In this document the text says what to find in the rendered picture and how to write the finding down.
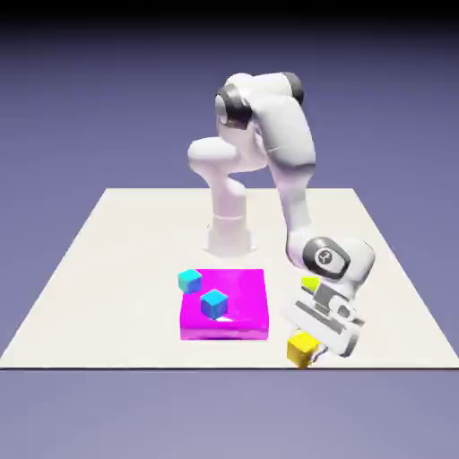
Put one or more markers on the small cyan cube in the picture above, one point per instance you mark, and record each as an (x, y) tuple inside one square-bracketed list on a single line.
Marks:
[(214, 304), (189, 281)]

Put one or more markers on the large magenta box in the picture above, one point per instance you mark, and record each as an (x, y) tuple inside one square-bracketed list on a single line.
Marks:
[(233, 304)]

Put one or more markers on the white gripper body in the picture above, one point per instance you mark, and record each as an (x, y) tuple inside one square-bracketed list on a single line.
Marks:
[(322, 328)]

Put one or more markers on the small yellow cube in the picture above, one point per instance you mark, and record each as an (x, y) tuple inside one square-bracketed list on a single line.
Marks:
[(302, 348)]

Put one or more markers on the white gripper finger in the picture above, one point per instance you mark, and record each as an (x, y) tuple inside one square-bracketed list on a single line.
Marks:
[(319, 353)]

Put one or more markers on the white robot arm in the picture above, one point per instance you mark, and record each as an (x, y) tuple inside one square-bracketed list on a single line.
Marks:
[(287, 143)]

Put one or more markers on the small yellow-green cube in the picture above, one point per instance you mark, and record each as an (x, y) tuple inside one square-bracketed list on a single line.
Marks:
[(309, 283)]

